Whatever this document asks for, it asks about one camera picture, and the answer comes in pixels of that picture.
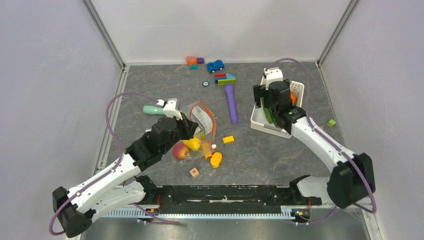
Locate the purple small block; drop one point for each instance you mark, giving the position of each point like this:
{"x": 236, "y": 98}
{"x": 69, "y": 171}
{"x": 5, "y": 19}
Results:
{"x": 200, "y": 60}

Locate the short green cucumber toy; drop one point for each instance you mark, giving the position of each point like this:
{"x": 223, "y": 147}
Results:
{"x": 269, "y": 116}

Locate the multicolour brick stack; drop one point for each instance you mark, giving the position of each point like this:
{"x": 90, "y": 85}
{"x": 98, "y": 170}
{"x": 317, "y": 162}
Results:
{"x": 222, "y": 79}

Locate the teal small block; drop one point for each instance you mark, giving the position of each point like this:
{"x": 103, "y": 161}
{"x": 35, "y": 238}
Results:
{"x": 193, "y": 67}

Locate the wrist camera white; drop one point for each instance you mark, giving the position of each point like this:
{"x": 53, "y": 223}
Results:
{"x": 170, "y": 108}
{"x": 271, "y": 75}

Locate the clear zip bag orange zipper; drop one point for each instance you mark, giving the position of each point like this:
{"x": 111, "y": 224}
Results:
{"x": 198, "y": 112}

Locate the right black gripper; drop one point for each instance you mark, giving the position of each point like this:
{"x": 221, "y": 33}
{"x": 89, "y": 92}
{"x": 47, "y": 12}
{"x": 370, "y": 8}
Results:
{"x": 260, "y": 91}

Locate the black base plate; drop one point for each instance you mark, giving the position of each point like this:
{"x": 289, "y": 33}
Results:
{"x": 223, "y": 199}

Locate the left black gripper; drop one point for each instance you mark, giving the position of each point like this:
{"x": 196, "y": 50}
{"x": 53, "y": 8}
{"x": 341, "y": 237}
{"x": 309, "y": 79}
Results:
{"x": 189, "y": 127}

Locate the orange oval block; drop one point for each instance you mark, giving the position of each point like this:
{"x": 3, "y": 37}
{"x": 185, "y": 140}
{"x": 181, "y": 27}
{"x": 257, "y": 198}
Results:
{"x": 216, "y": 159}

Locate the orange pumpkin toy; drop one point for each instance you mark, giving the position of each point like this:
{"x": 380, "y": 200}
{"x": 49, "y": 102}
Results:
{"x": 293, "y": 98}

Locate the red apple toy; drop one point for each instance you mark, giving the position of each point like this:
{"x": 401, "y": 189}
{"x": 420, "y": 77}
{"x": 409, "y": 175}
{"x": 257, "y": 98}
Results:
{"x": 180, "y": 151}

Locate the blue toy car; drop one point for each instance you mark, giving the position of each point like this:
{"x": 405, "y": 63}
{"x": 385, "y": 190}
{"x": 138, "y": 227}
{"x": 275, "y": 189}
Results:
{"x": 215, "y": 66}

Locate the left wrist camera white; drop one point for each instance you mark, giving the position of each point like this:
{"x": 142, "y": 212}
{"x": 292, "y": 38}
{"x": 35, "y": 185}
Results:
{"x": 170, "y": 108}

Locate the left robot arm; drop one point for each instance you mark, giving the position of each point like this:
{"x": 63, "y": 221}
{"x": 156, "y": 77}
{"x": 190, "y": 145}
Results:
{"x": 75, "y": 209}

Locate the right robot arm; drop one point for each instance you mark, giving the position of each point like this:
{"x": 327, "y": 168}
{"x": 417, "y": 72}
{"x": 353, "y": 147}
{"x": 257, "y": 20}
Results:
{"x": 351, "y": 174}

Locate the yellow brick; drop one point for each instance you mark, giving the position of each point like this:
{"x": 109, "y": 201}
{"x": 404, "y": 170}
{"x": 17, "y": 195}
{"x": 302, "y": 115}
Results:
{"x": 228, "y": 139}

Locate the wooden cube with X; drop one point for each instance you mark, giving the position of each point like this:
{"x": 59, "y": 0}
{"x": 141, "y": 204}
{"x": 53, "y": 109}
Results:
{"x": 194, "y": 172}

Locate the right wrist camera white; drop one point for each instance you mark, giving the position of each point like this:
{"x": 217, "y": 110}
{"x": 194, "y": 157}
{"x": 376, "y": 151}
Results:
{"x": 271, "y": 75}

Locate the small green cube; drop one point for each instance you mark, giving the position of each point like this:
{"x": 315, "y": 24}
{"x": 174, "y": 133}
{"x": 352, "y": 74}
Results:
{"x": 331, "y": 123}

